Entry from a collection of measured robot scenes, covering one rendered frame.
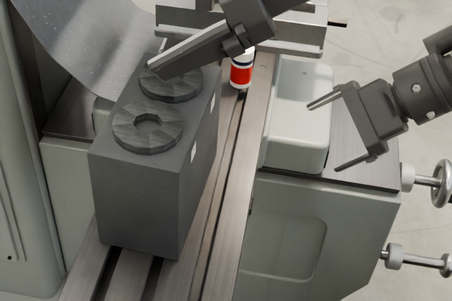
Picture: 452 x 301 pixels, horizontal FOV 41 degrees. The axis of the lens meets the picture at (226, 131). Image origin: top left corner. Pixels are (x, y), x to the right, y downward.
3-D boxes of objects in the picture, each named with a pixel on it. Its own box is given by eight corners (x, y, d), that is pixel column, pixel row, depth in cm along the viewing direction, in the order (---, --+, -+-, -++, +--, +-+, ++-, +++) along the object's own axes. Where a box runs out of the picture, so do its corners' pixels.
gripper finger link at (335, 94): (312, 111, 97) (347, 94, 95) (306, 109, 94) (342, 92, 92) (309, 102, 97) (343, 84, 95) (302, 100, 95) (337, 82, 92)
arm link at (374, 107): (380, 159, 95) (454, 127, 90) (366, 158, 86) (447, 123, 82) (348, 89, 98) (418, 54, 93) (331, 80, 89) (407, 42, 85)
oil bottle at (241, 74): (251, 78, 116) (257, 30, 108) (249, 91, 113) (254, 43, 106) (231, 74, 116) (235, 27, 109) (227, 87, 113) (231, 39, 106)
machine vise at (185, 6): (324, 19, 132) (333, -26, 125) (322, 60, 122) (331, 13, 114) (169, -2, 135) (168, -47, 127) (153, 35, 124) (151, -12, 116)
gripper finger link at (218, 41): (142, 58, 39) (228, 17, 38) (162, 76, 42) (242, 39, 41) (148, 78, 39) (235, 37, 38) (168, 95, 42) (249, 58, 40)
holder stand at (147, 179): (217, 154, 101) (224, 58, 87) (179, 262, 85) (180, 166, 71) (148, 140, 102) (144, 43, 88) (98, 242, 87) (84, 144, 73)
